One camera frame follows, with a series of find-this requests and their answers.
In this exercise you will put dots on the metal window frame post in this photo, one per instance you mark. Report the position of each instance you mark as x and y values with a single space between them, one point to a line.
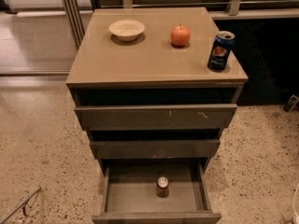
75 21

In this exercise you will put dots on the metal rod on floor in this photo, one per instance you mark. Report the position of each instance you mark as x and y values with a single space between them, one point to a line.
21 205

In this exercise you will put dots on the blue pepsi can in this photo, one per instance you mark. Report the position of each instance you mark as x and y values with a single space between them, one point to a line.
220 51

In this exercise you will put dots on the grey drawer cabinet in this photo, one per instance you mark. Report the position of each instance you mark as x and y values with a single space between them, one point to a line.
152 71

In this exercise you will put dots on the small dark floor object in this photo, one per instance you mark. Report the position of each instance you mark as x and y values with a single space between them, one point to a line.
291 104

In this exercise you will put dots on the orange soda can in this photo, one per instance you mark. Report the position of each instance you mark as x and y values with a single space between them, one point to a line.
162 187

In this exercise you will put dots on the grey top drawer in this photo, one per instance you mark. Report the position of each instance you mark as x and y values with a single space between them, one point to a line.
155 117

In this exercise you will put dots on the white bowl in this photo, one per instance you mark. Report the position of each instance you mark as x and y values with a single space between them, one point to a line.
127 30

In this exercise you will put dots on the grey middle drawer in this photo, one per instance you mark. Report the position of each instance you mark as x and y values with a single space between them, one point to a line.
155 149

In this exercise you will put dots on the grey open bottom drawer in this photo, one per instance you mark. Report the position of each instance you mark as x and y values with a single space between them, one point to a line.
130 195

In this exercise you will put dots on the red apple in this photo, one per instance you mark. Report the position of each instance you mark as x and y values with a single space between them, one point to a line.
180 36

